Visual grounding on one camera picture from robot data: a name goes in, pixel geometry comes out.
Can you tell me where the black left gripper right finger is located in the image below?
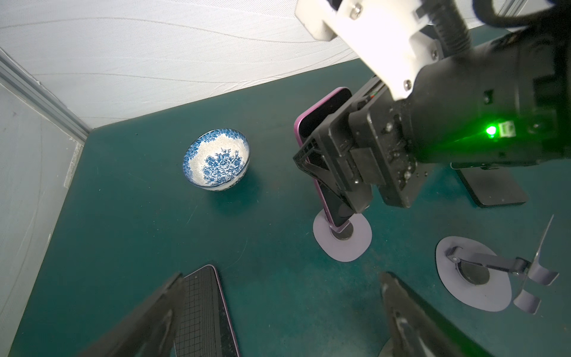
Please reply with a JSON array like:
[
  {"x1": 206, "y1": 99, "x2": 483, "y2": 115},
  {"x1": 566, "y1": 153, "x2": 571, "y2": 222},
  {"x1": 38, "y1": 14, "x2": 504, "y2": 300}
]
[{"x1": 380, "y1": 272, "x2": 491, "y2": 356}]

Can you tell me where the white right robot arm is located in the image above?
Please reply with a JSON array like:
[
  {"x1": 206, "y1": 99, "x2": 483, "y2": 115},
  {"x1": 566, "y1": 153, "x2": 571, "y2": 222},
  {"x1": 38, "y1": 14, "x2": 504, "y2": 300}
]
[{"x1": 294, "y1": 1, "x2": 570, "y2": 214}]

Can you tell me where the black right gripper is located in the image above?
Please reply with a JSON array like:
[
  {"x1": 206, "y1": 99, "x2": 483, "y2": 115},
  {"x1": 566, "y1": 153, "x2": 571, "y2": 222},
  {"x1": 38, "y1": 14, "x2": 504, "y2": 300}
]
[{"x1": 293, "y1": 77, "x2": 435, "y2": 210}]

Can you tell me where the grey phone stand right front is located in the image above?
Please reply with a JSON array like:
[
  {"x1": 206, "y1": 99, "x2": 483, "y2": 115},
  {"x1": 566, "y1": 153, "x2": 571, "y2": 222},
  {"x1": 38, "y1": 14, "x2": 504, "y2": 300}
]
[{"x1": 435, "y1": 224, "x2": 559, "y2": 315}]

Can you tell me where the grey phone stand left front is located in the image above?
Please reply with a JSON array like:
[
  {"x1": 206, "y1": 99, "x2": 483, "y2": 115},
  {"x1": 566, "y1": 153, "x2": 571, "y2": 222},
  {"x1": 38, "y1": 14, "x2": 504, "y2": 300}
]
[{"x1": 379, "y1": 339, "x2": 393, "y2": 357}]

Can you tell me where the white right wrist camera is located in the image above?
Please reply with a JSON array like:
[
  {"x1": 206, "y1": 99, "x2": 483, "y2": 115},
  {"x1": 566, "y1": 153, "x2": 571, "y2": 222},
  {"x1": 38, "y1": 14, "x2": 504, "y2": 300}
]
[{"x1": 295, "y1": 0, "x2": 443, "y2": 101}]

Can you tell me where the black horizontal phone stand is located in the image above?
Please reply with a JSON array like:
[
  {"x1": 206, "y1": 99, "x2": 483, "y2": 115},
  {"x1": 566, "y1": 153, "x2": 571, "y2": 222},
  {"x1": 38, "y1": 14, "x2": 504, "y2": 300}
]
[{"x1": 450, "y1": 164, "x2": 529, "y2": 208}]

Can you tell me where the blue white ceramic bowl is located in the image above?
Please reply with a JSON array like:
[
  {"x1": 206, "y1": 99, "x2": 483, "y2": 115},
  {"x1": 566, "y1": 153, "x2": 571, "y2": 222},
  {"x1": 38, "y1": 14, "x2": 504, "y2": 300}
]
[{"x1": 182, "y1": 128, "x2": 251, "y2": 191}]

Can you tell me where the grey phone stand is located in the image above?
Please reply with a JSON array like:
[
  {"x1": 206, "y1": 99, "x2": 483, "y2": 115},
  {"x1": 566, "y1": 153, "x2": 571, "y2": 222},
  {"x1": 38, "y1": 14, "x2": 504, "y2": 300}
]
[
  {"x1": 379, "y1": 339, "x2": 393, "y2": 357},
  {"x1": 313, "y1": 210, "x2": 373, "y2": 263},
  {"x1": 435, "y1": 224, "x2": 559, "y2": 315}
]

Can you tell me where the phone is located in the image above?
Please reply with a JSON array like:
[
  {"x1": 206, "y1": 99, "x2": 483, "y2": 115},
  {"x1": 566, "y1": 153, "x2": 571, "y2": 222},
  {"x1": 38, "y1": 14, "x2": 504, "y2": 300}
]
[
  {"x1": 174, "y1": 264, "x2": 241, "y2": 357},
  {"x1": 294, "y1": 87, "x2": 355, "y2": 232}
]

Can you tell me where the grey phone stand middle back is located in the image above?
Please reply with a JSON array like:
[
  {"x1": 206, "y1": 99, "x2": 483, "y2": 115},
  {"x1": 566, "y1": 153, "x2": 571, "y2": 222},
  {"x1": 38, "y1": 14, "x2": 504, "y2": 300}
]
[{"x1": 313, "y1": 210, "x2": 373, "y2": 263}]

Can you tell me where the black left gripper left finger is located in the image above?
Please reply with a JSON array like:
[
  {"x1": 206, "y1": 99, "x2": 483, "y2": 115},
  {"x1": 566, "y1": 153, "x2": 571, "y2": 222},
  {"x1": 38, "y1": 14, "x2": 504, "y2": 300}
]
[{"x1": 79, "y1": 273, "x2": 185, "y2": 356}]

